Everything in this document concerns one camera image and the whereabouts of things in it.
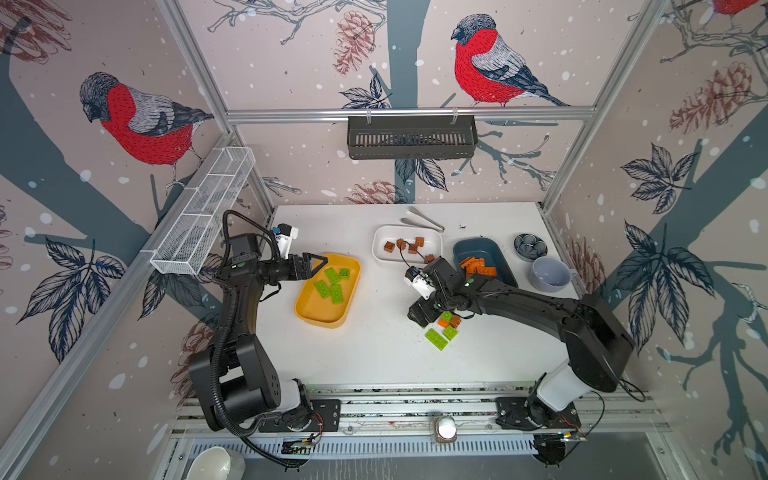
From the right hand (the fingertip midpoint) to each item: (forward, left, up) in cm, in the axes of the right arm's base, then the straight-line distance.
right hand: (416, 309), depth 86 cm
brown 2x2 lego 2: (+22, -5, -5) cm, 23 cm away
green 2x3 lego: (-5, -8, +8) cm, 12 cm away
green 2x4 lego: (+9, +31, -5) cm, 33 cm away
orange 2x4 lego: (+20, -20, -4) cm, 28 cm away
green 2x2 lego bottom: (-5, -10, -5) cm, 12 cm away
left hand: (+6, +29, +16) cm, 33 cm away
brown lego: (+26, +10, -4) cm, 28 cm away
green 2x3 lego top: (+6, +26, -4) cm, 27 cm away
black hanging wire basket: (+54, +2, +24) cm, 60 cm away
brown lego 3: (-1, -12, -4) cm, 13 cm away
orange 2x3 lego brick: (+18, -25, -6) cm, 31 cm away
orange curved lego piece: (+19, -17, -4) cm, 26 cm away
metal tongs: (+38, -9, -6) cm, 39 cm away
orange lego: (-1, -8, -6) cm, 10 cm away
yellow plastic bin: (+5, +29, -5) cm, 30 cm away
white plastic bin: (+36, +3, -6) cm, 37 cm away
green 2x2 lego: (+15, +25, -3) cm, 29 cm away
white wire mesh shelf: (+3, +57, +27) cm, 63 cm away
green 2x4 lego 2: (+15, +29, -5) cm, 33 cm away
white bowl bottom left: (-38, +44, +1) cm, 58 cm away
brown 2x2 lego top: (+29, -2, -4) cm, 30 cm away
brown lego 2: (+26, +2, -5) cm, 26 cm away
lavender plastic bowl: (+16, -45, -4) cm, 48 cm away
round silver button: (-30, -6, +5) cm, 31 cm away
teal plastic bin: (+25, -25, -3) cm, 36 cm away
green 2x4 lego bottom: (-6, -6, -6) cm, 11 cm away
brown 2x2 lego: (+27, +5, -3) cm, 28 cm away
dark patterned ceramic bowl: (+29, -42, -5) cm, 51 cm away
